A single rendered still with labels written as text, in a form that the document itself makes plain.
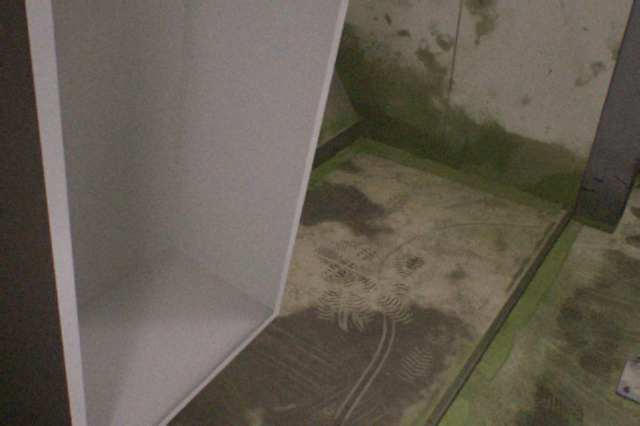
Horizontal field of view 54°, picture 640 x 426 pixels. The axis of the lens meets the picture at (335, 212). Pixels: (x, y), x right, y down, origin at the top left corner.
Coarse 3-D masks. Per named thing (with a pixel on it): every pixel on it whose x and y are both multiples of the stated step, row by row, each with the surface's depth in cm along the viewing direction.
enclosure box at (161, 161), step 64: (0, 0) 55; (64, 0) 99; (128, 0) 110; (192, 0) 122; (256, 0) 114; (320, 0) 107; (0, 64) 60; (64, 64) 105; (128, 64) 118; (192, 64) 131; (256, 64) 121; (320, 64) 114; (0, 128) 65; (64, 128) 112; (128, 128) 127; (192, 128) 140; (256, 128) 129; (0, 192) 72; (64, 192) 69; (128, 192) 138; (192, 192) 150; (256, 192) 138; (0, 256) 80; (64, 256) 74; (128, 256) 150; (192, 256) 163; (256, 256) 149; (0, 320) 90; (64, 320) 80; (128, 320) 144; (192, 320) 148; (256, 320) 152; (0, 384) 104; (64, 384) 89; (128, 384) 132; (192, 384) 135
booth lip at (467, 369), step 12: (564, 216) 271; (564, 228) 267; (552, 240) 256; (540, 252) 249; (540, 264) 245; (528, 276) 236; (516, 288) 230; (516, 300) 226; (504, 312) 219; (492, 324) 214; (492, 336) 210; (480, 348) 205; (468, 360) 200; (468, 372) 197; (456, 384) 192; (444, 396) 188; (444, 408) 184; (432, 420) 180
